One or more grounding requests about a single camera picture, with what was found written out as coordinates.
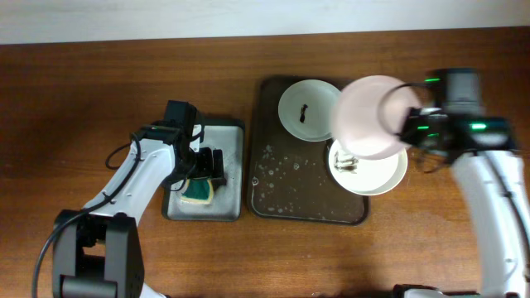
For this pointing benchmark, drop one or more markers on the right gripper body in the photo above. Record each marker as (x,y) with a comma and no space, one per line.
(411,131)

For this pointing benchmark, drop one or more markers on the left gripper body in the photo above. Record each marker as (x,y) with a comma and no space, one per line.
(186,170)

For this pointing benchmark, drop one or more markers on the green and yellow sponge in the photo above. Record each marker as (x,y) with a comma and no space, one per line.
(198,191)

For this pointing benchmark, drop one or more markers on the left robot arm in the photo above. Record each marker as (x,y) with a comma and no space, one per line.
(96,250)

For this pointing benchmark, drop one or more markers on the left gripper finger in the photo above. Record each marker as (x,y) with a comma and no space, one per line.
(218,177)
(205,163)

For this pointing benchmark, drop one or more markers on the white plate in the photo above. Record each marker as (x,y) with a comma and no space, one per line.
(304,109)
(366,177)
(369,115)

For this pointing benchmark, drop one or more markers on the large brown serving tray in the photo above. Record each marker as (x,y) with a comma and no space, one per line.
(289,178)

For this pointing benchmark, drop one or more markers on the small black sponge tray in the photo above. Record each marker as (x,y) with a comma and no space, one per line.
(228,136)

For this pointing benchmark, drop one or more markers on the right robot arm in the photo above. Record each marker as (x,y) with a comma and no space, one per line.
(482,154)

